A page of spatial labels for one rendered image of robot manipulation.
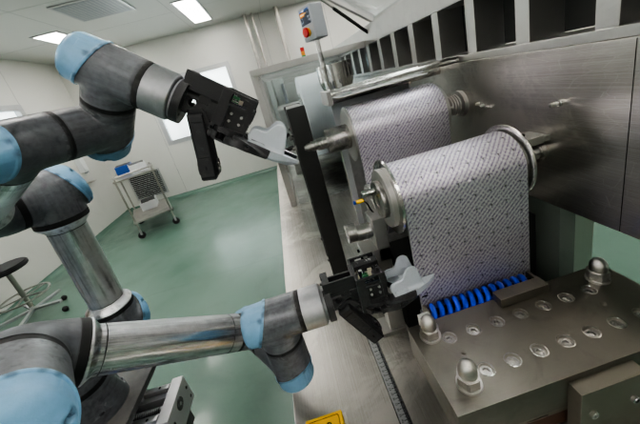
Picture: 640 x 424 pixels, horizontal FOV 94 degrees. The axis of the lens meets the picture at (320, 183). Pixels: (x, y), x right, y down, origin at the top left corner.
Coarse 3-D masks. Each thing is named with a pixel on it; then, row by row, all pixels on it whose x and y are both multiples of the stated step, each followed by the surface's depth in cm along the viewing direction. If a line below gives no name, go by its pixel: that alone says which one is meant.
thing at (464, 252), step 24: (456, 216) 54; (480, 216) 55; (504, 216) 56; (528, 216) 57; (432, 240) 55; (456, 240) 56; (480, 240) 57; (504, 240) 57; (528, 240) 58; (432, 264) 56; (456, 264) 57; (480, 264) 58; (504, 264) 59; (528, 264) 60; (432, 288) 58; (456, 288) 59; (480, 288) 60
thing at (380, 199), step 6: (378, 180) 57; (372, 186) 58; (378, 186) 55; (378, 192) 55; (384, 192) 54; (372, 198) 61; (378, 198) 57; (384, 198) 54; (378, 204) 58; (384, 204) 54; (378, 210) 59; (384, 210) 55; (384, 216) 56
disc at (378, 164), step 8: (376, 160) 58; (376, 168) 59; (384, 168) 54; (392, 176) 52; (392, 184) 52; (400, 192) 51; (400, 200) 51; (400, 208) 51; (400, 216) 53; (400, 224) 54; (400, 232) 56
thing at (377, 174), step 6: (372, 174) 59; (378, 174) 55; (384, 174) 54; (372, 180) 61; (384, 180) 53; (384, 186) 54; (390, 186) 53; (390, 192) 52; (390, 198) 52; (390, 204) 53; (396, 204) 52; (390, 210) 54; (396, 210) 52; (390, 216) 55; (396, 216) 53; (390, 222) 56; (396, 222) 54
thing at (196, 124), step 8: (200, 112) 46; (192, 120) 46; (200, 120) 46; (192, 128) 46; (200, 128) 47; (192, 136) 47; (200, 136) 47; (208, 136) 48; (200, 144) 47; (208, 144) 48; (200, 152) 48; (208, 152) 48; (216, 152) 52; (200, 160) 48; (208, 160) 49; (216, 160) 50; (200, 168) 49; (208, 168) 49; (216, 168) 50; (208, 176) 49; (216, 176) 50
